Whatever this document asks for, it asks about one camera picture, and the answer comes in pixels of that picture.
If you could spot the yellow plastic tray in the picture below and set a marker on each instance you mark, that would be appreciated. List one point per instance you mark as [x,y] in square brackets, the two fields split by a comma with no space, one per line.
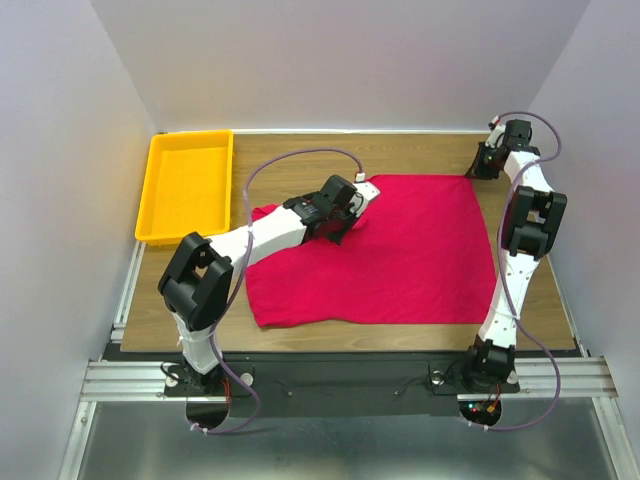
[186,187]

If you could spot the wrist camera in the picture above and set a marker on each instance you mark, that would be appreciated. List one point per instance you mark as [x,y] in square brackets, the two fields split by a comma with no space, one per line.
[365,194]
[497,130]

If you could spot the left aluminium side rail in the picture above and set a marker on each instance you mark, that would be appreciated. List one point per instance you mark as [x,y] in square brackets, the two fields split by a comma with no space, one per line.
[122,312]

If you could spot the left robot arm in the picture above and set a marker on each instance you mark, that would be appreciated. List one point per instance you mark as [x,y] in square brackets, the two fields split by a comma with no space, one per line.
[204,273]

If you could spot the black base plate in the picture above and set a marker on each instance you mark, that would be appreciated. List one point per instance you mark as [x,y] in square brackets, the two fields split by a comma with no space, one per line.
[295,385]

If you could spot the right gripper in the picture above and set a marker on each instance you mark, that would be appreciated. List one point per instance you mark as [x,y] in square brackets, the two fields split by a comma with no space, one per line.
[476,169]

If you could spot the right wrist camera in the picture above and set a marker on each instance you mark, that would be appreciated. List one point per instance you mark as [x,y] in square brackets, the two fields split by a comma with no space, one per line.
[497,130]

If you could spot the white knob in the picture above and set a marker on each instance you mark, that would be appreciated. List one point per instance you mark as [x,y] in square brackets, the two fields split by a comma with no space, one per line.
[247,379]

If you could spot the silver knob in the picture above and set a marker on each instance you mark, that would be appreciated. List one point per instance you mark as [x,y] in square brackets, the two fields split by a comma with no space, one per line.
[437,378]

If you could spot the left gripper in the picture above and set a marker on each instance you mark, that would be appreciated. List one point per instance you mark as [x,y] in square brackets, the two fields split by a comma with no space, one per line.
[350,218]

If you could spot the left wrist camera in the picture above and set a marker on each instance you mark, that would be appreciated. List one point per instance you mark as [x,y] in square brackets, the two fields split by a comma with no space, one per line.
[365,194]

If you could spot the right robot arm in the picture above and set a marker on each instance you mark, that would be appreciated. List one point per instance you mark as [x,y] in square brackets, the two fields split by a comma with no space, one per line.
[526,234]

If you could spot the aluminium frame rail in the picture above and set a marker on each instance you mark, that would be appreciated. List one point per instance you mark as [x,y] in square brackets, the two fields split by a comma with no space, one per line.
[125,381]

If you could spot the red t shirt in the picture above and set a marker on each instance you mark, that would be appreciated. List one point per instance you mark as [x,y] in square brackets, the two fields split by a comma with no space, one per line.
[420,254]

